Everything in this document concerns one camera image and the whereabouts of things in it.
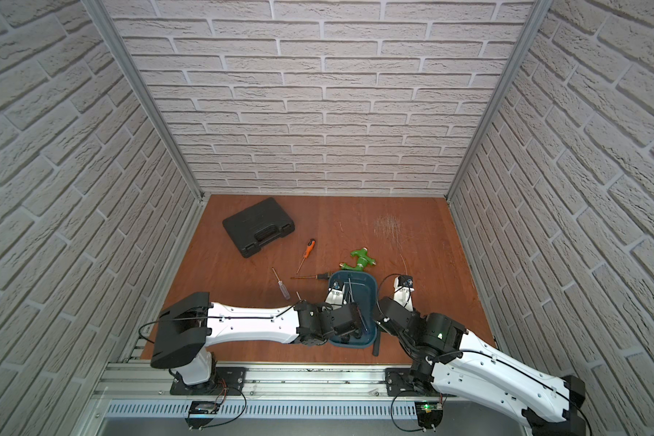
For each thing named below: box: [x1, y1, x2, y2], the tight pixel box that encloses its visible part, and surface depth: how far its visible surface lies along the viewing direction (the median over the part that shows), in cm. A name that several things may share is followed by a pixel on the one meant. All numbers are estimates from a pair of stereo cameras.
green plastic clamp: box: [338, 247, 377, 272], surface depth 98 cm
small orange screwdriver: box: [295, 238, 317, 275], surface depth 102 cm
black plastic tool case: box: [222, 197, 296, 259], surface depth 106 cm
